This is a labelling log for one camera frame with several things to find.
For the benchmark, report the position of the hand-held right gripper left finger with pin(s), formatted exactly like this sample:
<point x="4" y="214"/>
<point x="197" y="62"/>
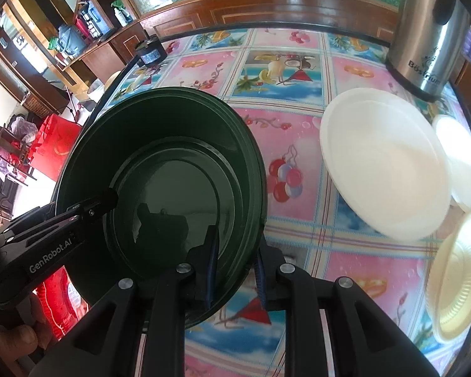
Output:
<point x="212" y="275"/>

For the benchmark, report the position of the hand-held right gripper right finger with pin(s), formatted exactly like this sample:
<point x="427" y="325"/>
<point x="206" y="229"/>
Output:
<point x="260" y="282"/>

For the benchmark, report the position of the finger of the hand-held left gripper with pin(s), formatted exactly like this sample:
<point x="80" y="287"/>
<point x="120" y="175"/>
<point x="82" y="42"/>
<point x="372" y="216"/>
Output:
<point x="27" y="220"/>
<point x="98" y="204"/>

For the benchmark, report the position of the dark green plastic bowl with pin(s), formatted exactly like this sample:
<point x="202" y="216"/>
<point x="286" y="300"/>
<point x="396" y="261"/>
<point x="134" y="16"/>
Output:
<point x="161" y="125"/>

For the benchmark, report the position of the large white paper bowl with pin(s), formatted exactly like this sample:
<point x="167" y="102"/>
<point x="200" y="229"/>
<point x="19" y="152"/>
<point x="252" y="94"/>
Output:
<point x="385" y="161"/>

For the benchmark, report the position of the person's left hand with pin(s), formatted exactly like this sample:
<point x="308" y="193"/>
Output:
<point x="11" y="337"/>

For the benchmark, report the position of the red gift bag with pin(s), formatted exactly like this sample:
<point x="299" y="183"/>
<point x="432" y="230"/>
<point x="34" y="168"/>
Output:
<point x="54" y="145"/>

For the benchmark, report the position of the small dark round jar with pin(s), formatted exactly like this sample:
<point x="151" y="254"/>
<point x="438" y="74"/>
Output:
<point x="151" y="53"/>

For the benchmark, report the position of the blue grey kettle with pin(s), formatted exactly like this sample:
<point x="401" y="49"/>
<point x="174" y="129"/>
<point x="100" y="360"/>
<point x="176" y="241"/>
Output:
<point x="72" y="39"/>

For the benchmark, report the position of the white bottle green top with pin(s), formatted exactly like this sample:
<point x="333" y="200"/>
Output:
<point x="122" y="13"/>

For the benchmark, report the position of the cream patterned plastic bowl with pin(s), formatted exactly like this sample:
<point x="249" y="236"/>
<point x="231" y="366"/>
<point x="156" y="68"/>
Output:
<point x="463" y="282"/>

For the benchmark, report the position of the small white paper bowl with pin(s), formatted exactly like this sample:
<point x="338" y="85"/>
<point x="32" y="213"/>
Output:
<point x="463" y="157"/>

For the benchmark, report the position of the wooden cabinet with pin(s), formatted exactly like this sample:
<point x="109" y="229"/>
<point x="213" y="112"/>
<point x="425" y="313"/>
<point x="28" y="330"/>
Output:
<point x="298" y="8"/>

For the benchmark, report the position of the stainless steel thermos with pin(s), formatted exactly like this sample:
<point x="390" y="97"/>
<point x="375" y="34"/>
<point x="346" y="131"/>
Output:
<point x="428" y="27"/>

